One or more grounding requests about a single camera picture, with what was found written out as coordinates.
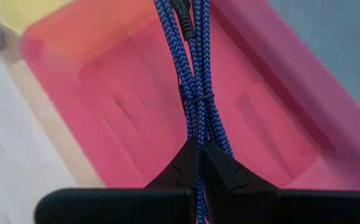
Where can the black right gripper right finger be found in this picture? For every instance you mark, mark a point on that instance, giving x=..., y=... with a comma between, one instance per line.
x=261, y=207

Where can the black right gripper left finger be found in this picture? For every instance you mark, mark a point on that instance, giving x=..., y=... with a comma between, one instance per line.
x=121, y=207

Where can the red plastic bin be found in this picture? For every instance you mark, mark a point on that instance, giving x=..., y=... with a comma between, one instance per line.
x=121, y=109

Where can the yellow plastic bin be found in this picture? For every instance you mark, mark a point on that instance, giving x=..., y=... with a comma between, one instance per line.
x=18, y=12

